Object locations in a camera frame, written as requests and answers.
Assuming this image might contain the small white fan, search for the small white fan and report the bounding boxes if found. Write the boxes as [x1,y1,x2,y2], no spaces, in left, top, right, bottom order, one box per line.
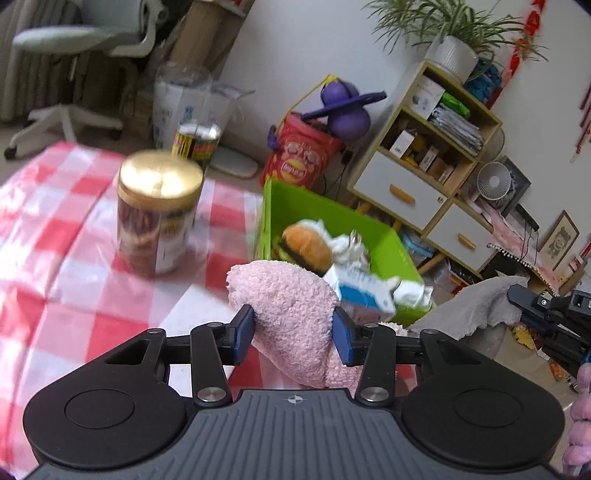
[475,161,514,200]

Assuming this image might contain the person's right hand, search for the person's right hand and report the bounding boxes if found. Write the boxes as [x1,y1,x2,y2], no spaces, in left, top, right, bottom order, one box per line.
[562,362,591,480]

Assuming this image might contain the purple jump ball toy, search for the purple jump ball toy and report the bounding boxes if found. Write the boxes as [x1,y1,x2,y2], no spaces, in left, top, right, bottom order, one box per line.
[300,78,389,142]

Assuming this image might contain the burger plush toy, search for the burger plush toy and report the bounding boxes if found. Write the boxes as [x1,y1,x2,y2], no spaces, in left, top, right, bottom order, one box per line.
[271,220,334,278]

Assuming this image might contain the white box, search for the white box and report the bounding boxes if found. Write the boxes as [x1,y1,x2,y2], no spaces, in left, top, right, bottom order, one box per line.
[408,76,447,117]

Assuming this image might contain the grey office chair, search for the grey office chair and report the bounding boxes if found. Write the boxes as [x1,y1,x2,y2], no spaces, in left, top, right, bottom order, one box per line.
[4,0,171,160]

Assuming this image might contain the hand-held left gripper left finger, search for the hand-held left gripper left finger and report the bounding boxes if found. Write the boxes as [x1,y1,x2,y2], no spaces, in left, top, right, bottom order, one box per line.
[104,305,255,407]

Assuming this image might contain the pink fluffy towel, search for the pink fluffy towel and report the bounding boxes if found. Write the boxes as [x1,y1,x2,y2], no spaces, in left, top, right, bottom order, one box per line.
[226,261,410,398]

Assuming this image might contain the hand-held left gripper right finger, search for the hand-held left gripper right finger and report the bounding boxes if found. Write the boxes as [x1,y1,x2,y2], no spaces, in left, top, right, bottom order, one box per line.
[332,307,468,407]

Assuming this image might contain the green packet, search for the green packet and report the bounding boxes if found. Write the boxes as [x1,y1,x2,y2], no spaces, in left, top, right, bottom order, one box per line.
[440,91,472,117]

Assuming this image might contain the red snack bag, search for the red snack bag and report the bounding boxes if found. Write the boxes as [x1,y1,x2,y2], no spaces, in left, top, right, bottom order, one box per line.
[259,111,345,190]

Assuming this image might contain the green plastic bin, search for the green plastic bin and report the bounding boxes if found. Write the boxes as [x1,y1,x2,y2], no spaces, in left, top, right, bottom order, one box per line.
[253,178,435,326]

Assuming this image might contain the white floor scale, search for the white floor scale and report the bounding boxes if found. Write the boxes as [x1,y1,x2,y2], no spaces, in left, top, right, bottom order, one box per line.
[209,147,260,179]

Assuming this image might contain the wooden shelf cabinet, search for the wooden shelf cabinet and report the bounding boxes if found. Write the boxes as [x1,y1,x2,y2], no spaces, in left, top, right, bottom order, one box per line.
[346,59,505,278]

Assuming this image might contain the red white checkered tablecloth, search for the red white checkered tablecloth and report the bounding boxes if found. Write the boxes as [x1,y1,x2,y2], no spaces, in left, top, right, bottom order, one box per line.
[0,140,419,480]

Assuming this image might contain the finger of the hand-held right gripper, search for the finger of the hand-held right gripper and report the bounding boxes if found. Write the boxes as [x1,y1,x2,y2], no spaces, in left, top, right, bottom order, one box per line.
[506,284,556,320]

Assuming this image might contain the brown picture frame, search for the brown picture frame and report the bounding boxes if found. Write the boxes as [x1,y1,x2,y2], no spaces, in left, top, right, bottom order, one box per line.
[537,209,581,273]

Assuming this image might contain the potted green plant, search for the potted green plant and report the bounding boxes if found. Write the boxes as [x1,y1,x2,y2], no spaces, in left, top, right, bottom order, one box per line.
[364,0,551,85]

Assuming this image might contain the clear plastic bag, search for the clear plastic bag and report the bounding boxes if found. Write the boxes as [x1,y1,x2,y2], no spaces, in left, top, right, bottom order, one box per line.
[152,64,256,153]

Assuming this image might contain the rolled beige mat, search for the rolled beige mat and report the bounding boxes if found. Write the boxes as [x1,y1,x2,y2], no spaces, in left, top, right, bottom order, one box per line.
[161,0,256,89]

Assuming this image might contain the grey cloth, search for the grey cloth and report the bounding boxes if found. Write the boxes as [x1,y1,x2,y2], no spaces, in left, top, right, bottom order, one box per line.
[409,275,530,343]

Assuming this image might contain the red hanging decoration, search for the red hanging decoration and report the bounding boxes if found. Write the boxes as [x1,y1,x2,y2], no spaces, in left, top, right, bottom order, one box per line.
[507,0,551,71]

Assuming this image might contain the white plush toy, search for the white plush toy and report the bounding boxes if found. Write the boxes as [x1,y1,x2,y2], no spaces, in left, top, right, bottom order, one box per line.
[314,220,371,274]

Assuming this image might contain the gold lid snack jar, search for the gold lid snack jar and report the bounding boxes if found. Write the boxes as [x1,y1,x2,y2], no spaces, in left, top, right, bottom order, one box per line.
[115,150,205,278]

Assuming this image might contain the blue toy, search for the blue toy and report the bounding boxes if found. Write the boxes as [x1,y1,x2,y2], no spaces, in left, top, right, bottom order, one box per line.
[464,63,503,101]

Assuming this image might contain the dark picture frame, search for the dark picture frame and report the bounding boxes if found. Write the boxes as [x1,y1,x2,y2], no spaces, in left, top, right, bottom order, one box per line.
[495,156,533,219]

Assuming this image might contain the stack of papers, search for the stack of papers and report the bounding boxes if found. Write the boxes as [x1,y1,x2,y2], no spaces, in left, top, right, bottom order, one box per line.
[428,103,484,156]

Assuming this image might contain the blue white carton plush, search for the blue white carton plush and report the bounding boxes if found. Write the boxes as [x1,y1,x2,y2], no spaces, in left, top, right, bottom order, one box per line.
[322,262,435,324]

